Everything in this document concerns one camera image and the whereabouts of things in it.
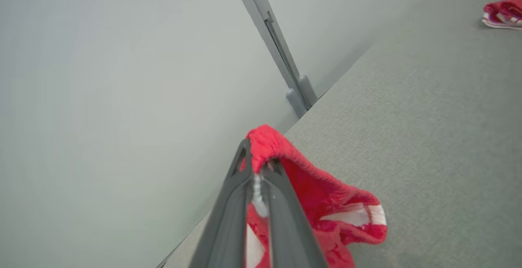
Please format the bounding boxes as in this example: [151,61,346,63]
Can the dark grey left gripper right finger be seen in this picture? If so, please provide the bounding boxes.
[260,158,329,268]

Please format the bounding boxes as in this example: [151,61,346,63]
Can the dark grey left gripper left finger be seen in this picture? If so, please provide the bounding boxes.
[188,138,256,268]

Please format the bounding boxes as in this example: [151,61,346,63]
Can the red shorts with white stripe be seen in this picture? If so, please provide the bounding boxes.
[243,124,388,268]

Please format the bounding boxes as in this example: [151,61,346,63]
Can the red t-shirt with white sleeves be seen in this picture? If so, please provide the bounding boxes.
[481,0,522,30]

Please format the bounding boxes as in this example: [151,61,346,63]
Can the grey wall partition post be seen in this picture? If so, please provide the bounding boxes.
[229,0,319,119]

